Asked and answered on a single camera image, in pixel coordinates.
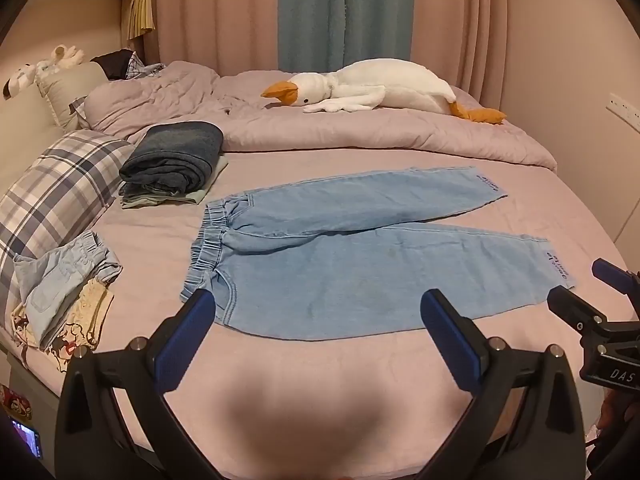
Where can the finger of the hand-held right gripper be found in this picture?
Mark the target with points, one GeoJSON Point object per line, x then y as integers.
{"type": "Point", "coordinates": [612, 272]}
{"type": "Point", "coordinates": [570, 305]}

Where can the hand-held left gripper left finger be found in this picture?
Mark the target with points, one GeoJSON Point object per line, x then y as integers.
{"type": "Point", "coordinates": [185, 340]}

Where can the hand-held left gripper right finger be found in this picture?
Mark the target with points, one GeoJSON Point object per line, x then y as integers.
{"type": "Point", "coordinates": [450, 340]}

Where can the light blue denim pants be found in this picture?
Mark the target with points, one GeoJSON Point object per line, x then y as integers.
{"type": "Point", "coordinates": [350, 270]}

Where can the cartoon printed cloth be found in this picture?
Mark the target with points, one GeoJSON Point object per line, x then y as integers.
{"type": "Point", "coordinates": [80, 330]}

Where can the light blue denim shorts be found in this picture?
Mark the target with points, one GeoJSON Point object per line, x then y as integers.
{"type": "Point", "coordinates": [55, 280]}

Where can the red printed box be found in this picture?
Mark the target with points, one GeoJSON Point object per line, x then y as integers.
{"type": "Point", "coordinates": [15, 402]}

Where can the folded dark denim jeans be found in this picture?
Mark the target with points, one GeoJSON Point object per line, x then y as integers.
{"type": "Point", "coordinates": [175, 155]}

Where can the smartphone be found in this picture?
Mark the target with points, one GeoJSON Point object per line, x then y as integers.
{"type": "Point", "coordinates": [27, 439]}

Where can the plaid pillow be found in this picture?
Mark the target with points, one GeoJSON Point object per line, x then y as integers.
{"type": "Point", "coordinates": [55, 185]}

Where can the pink duvet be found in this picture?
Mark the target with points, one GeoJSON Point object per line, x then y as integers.
{"type": "Point", "coordinates": [350, 135]}

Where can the beige headboard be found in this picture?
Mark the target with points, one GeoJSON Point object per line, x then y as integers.
{"type": "Point", "coordinates": [20, 145]}

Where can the white goose plush toy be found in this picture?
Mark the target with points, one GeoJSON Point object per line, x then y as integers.
{"type": "Point", "coordinates": [380, 85]}

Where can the beige pillow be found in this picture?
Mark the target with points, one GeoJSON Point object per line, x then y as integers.
{"type": "Point", "coordinates": [70, 95]}

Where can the plaid shirt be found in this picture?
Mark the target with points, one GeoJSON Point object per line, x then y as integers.
{"type": "Point", "coordinates": [145, 67]}

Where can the dark clothing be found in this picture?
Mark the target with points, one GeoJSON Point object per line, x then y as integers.
{"type": "Point", "coordinates": [112, 65]}

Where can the pink curtain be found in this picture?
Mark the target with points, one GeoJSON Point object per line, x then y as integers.
{"type": "Point", "coordinates": [460, 20]}
{"type": "Point", "coordinates": [215, 10]}

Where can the striped plush toy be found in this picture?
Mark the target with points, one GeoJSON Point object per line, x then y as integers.
{"type": "Point", "coordinates": [20, 80]}

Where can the yellow pleated cloth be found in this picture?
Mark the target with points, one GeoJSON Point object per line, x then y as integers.
{"type": "Point", "coordinates": [140, 10]}

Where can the blue curtain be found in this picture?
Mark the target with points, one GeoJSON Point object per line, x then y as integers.
{"type": "Point", "coordinates": [345, 10]}

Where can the white wall socket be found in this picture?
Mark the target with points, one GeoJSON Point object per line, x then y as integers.
{"type": "Point", "coordinates": [624, 109]}

